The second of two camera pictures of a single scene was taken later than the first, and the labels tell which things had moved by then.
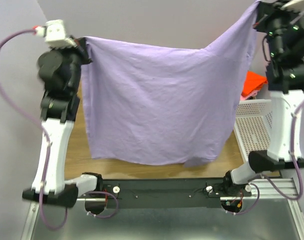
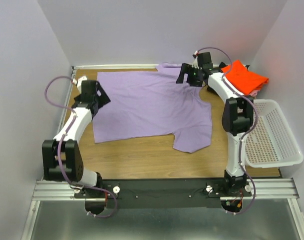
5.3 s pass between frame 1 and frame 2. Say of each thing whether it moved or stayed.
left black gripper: moved
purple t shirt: moved
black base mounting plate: stayed
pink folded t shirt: stayed
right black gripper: moved
